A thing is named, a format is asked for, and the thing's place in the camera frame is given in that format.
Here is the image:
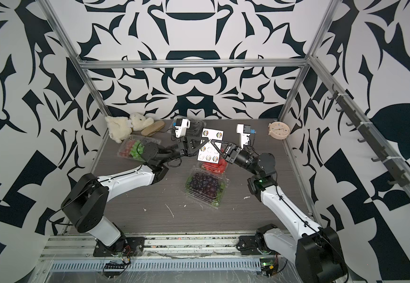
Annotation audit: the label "white fruit sticker sheet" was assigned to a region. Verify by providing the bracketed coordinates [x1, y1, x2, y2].
[197, 128, 224, 163]

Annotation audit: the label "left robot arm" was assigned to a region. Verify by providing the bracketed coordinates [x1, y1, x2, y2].
[60, 136, 209, 255]

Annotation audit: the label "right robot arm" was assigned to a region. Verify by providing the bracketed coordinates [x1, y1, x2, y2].
[218, 142, 350, 283]

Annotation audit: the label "empty stacked clamshell boxes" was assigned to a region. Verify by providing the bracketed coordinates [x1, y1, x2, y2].
[171, 116, 206, 139]

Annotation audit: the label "strawberry clamshell box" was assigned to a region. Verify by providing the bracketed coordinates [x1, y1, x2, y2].
[200, 159, 228, 174]

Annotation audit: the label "purple grape clamshell box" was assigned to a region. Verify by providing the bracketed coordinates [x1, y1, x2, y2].
[184, 167, 229, 209]

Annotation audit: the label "beige alarm clock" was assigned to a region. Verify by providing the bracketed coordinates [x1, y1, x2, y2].
[268, 121, 291, 140]

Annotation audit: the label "green grape clamshell box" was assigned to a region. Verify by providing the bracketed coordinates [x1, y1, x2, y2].
[117, 134, 161, 162]

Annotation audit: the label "white plush toy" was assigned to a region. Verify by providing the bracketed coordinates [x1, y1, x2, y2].
[105, 113, 154, 143]

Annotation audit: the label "right black controller board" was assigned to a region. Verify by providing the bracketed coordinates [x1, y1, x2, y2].
[260, 258, 279, 277]

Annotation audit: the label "black controller board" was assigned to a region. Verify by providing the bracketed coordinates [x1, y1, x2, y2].
[102, 262, 129, 279]
[260, 258, 279, 277]

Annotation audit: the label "left black controller board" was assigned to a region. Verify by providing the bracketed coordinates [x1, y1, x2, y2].
[102, 262, 129, 279]

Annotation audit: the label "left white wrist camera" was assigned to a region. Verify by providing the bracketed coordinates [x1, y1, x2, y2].
[174, 119, 191, 138]

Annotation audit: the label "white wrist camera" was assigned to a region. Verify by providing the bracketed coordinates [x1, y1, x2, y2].
[174, 119, 191, 138]
[236, 124, 256, 149]

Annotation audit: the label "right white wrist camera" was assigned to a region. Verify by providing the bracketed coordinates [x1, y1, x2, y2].
[236, 124, 256, 149]

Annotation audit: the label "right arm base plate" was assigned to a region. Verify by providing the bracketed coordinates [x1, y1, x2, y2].
[236, 233, 291, 255]

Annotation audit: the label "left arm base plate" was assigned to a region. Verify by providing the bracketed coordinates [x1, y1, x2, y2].
[93, 237, 146, 257]

